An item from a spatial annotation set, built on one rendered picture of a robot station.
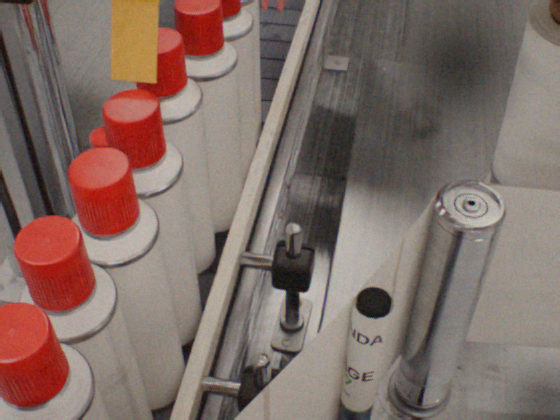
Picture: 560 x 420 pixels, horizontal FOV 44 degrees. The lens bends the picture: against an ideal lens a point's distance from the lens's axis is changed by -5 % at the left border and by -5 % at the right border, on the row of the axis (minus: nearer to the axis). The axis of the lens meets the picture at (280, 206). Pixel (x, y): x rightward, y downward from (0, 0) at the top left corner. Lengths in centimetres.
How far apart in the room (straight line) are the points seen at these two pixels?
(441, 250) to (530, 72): 22
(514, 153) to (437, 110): 17
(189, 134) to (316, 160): 29
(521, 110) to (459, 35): 42
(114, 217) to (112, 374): 8
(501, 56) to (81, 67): 53
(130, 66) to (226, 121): 11
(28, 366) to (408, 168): 45
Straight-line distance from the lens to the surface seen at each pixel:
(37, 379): 31
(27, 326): 31
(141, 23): 44
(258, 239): 61
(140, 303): 41
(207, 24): 49
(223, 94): 52
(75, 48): 97
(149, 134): 40
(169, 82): 46
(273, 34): 85
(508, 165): 61
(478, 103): 77
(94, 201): 36
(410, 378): 48
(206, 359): 49
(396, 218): 63
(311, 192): 71
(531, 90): 57
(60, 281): 34
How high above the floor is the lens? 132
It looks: 45 degrees down
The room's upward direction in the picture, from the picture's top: straight up
